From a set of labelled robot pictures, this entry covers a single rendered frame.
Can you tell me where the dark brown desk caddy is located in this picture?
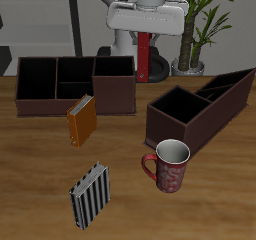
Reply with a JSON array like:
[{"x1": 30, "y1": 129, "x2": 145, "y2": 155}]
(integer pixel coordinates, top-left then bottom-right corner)
[
  {"x1": 143, "y1": 67, "x2": 256, "y2": 160},
  {"x1": 14, "y1": 55, "x2": 138, "y2": 119}
]

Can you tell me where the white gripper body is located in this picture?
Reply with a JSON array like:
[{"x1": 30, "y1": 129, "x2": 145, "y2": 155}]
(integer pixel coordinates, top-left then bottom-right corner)
[{"x1": 106, "y1": 0, "x2": 190, "y2": 37}]

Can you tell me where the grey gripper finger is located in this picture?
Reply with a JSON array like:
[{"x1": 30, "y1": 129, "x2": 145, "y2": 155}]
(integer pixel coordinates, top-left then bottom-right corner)
[
  {"x1": 151, "y1": 33, "x2": 160, "y2": 47},
  {"x1": 130, "y1": 30, "x2": 139, "y2": 47}
]

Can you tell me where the red patterned mug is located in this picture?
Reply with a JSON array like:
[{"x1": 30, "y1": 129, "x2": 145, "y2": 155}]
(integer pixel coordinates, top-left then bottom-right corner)
[{"x1": 141, "y1": 138, "x2": 192, "y2": 195}]

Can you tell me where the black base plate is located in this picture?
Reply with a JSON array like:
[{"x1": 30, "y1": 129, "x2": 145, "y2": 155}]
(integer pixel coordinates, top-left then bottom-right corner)
[{"x1": 96, "y1": 45, "x2": 171, "y2": 84}]

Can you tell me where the green pot plant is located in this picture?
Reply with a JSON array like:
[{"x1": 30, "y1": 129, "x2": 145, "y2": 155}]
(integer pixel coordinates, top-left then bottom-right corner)
[{"x1": 170, "y1": 0, "x2": 237, "y2": 78}]

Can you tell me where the black white striped book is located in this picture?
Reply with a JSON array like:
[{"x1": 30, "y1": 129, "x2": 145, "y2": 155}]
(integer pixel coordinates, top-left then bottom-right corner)
[{"x1": 68, "y1": 160, "x2": 111, "y2": 231}]

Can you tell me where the orange book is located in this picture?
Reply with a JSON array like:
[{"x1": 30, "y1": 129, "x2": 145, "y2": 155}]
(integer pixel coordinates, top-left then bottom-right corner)
[{"x1": 66, "y1": 93, "x2": 99, "y2": 149}]

